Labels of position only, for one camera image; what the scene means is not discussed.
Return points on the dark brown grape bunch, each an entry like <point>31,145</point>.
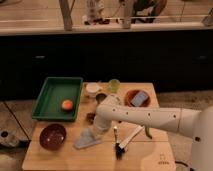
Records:
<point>90,117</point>

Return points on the white small cup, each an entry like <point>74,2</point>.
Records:
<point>92,89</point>

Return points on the green plastic cup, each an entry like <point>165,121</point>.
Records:
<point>113,85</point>

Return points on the green plastic tray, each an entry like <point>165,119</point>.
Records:
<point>54,92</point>

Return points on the grey-blue towel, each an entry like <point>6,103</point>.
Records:
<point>86,139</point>

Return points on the metal cup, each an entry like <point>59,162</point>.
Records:
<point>100,97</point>

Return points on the orange fruit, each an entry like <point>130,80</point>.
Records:
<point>67,105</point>

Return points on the dark red bowl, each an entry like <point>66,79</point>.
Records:
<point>52,137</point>

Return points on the black and white marker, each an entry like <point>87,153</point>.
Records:
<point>116,141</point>

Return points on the green pepper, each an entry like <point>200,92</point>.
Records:
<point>147,132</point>

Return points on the blue sponge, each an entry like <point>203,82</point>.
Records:
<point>139,99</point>

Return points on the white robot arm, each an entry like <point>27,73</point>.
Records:
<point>195,124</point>

